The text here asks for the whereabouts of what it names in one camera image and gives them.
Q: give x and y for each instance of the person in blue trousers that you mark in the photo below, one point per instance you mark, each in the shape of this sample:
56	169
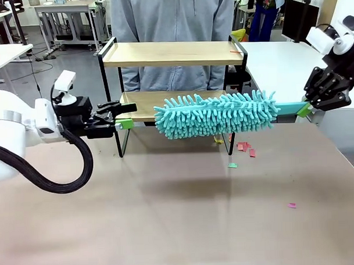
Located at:
263	16

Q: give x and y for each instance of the wooden two-tier black-frame shelf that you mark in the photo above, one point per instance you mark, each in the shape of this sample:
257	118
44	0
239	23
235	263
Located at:
174	55

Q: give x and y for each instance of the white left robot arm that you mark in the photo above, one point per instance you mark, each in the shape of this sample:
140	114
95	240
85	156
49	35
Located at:
11	126

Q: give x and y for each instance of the magenta paper scrap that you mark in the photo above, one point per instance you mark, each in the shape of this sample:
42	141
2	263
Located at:
292	205

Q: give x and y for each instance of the black office chair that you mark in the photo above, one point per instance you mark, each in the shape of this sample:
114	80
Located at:
239	78

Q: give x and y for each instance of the orange-red paper strip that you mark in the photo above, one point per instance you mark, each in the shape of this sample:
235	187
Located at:
235	51

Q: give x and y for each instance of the long red paper scrap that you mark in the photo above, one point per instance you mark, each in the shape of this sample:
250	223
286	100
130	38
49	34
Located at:
253	153

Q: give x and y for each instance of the person's right forearm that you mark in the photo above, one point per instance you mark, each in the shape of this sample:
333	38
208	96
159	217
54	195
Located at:
131	80

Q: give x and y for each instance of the gray metal workbench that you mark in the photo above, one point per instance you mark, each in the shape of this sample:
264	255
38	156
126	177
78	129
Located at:
68	14

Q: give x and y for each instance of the green paper scrap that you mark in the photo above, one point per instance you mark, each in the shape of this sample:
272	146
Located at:
232	165

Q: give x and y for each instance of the yellow paper scrap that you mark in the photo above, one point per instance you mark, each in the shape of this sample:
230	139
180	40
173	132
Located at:
219	141

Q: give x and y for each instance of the person in gray hoodie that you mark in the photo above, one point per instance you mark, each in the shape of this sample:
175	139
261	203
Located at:
173	16

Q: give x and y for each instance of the teal chenille duster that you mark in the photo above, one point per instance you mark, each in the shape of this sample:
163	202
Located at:
217	116

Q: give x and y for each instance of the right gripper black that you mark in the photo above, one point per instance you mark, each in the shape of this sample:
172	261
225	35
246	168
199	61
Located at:
349	65

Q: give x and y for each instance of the black computer monitor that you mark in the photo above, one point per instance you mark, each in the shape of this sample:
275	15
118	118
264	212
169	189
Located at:
299	17

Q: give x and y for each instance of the yellow-green object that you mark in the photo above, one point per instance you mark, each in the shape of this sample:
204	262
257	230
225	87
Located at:
240	35

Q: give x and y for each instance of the person's left forearm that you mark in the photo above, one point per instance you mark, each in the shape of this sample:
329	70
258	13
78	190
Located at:
221	75

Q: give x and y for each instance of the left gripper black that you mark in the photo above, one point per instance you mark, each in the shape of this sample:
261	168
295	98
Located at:
74	115

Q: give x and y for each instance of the large white desk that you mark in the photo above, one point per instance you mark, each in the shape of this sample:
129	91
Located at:
279	68

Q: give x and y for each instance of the small white desk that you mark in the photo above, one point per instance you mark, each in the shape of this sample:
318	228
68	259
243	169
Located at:
5	57

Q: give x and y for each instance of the black floor power strip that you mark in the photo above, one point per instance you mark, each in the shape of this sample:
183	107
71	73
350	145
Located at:
45	58

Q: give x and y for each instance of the brown cardboard panel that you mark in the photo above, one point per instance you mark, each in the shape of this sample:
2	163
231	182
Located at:
328	11

